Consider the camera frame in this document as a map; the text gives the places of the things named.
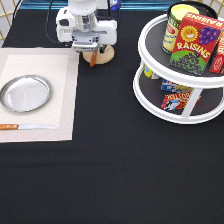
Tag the white two-tier turntable rack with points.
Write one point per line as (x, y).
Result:
(207, 100)

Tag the round wooden coaster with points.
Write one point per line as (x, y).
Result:
(104, 55)

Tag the yellow lidded food can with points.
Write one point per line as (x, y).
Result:
(175, 16)

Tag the beige woven placemat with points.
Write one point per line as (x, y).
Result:
(60, 67)

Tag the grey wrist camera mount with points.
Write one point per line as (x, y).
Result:
(85, 42)

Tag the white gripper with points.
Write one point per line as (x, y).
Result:
(67, 24)

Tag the round silver metal plate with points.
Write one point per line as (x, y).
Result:
(25, 93)

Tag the red raisins box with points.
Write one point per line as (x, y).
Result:
(195, 42)

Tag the yellow blue can lower tier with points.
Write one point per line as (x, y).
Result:
(150, 74)

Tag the fork with orange wooden handle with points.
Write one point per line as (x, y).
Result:
(93, 58)

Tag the blue white box lower tier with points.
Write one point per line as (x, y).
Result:
(173, 87)

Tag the red cow box lower tier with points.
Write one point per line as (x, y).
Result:
(175, 101)

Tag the knife with wooden handle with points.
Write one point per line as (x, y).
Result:
(25, 127)

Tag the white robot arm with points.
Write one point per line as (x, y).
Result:
(82, 7)

